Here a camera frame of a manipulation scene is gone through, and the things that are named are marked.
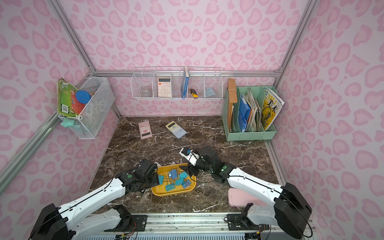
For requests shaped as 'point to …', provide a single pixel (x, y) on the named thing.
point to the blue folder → (244, 109)
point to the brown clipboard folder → (231, 98)
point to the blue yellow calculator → (176, 129)
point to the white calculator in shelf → (164, 87)
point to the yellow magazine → (272, 106)
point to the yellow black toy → (194, 93)
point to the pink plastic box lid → (238, 198)
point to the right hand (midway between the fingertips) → (184, 160)
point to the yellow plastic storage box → (160, 189)
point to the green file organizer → (254, 114)
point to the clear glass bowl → (145, 93)
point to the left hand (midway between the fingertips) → (156, 178)
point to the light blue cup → (209, 92)
